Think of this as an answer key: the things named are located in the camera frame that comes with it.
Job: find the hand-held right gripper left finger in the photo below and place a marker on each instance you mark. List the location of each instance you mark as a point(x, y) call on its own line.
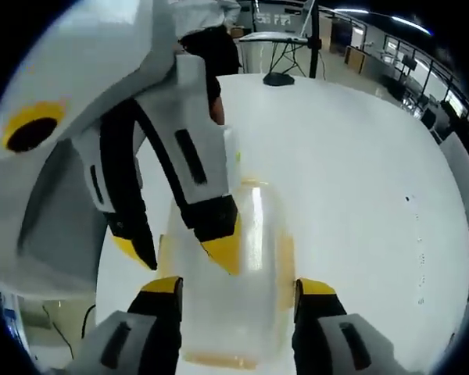
point(152, 332)

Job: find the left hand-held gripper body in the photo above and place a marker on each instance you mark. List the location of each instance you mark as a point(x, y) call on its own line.
point(101, 58)

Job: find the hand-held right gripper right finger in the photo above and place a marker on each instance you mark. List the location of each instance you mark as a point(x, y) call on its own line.
point(320, 332)

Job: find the clear plastic buckle container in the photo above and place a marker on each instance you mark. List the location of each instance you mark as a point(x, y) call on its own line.
point(258, 281)

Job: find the person's left hand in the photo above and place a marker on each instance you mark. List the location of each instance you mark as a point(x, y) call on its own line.
point(217, 111)

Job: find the person's black trousers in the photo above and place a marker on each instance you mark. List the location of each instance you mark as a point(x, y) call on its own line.
point(219, 51)

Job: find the black oval object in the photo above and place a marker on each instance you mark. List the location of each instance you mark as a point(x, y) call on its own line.
point(278, 80)

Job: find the person's white shirt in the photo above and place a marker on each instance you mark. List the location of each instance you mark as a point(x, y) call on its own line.
point(219, 9)

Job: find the small folding table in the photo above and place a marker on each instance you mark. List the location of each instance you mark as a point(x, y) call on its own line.
point(273, 37)

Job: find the black pole stand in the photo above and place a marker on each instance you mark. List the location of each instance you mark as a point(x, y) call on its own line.
point(314, 39)

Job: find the wooden cabinet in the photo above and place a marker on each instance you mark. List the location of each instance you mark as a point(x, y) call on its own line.
point(355, 58)

